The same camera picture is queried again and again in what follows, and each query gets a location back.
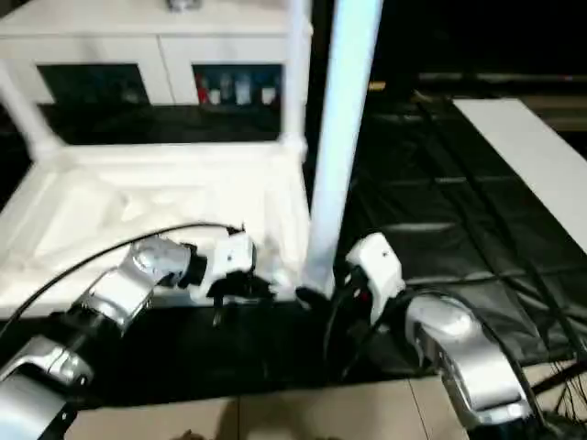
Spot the white plastic table top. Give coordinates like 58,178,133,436
0,139,335,323

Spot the black work mat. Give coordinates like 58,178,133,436
0,98,587,409

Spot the black folding stand leg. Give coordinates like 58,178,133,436
526,361,587,399

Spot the flat white board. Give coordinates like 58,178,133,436
452,97,587,257

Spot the white cabinet with openings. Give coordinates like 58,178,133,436
0,0,316,108

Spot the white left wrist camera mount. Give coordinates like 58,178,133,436
192,233,259,307

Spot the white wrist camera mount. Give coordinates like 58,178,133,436
344,232,408,325
192,233,259,307

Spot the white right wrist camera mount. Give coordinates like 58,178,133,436
344,232,408,325

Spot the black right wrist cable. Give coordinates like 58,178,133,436
322,274,548,427

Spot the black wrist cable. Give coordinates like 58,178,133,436
0,222,248,332
322,274,548,427

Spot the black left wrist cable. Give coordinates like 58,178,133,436
0,222,248,332

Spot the black floor cable bundle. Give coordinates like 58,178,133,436
540,361,587,440

